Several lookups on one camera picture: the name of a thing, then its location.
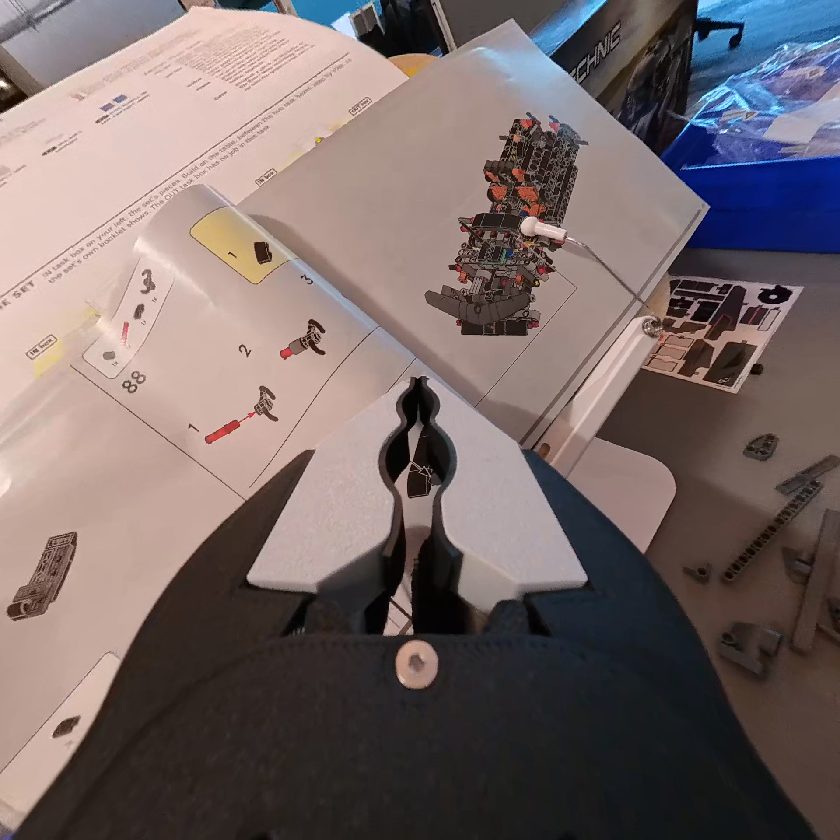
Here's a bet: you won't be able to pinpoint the small black lego piece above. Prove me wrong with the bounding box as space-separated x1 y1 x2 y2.
406 425 445 501

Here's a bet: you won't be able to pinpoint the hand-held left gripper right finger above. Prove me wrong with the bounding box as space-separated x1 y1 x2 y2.
420 376 589 608

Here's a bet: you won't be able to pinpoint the scattered dark grey lego pieces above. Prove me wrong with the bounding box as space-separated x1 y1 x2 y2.
681 364 840 678

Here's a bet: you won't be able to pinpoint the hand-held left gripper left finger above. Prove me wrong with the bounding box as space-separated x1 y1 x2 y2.
246 377 422 595

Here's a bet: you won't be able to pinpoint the lego sticker sheet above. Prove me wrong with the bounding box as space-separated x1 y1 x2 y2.
643 276 805 395

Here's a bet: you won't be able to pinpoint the white page clip with wire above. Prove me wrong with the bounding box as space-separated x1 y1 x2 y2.
520 218 660 336

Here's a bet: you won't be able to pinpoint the dark lego set box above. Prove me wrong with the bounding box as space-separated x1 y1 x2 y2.
530 0 700 156

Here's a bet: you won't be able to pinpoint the black office chair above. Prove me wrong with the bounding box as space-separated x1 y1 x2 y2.
694 14 747 49

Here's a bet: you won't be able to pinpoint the blue plastic bin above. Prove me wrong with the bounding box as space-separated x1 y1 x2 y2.
661 118 840 253

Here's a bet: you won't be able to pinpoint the clear plastic bags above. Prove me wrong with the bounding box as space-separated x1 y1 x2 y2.
682 36 840 165

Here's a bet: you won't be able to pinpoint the lego instruction booklet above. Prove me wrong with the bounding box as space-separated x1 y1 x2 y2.
0 20 711 815

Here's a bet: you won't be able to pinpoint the white booklet stand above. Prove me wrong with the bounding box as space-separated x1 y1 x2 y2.
524 315 678 553

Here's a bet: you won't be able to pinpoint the white printed paper sheet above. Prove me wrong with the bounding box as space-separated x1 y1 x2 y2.
0 0 411 309

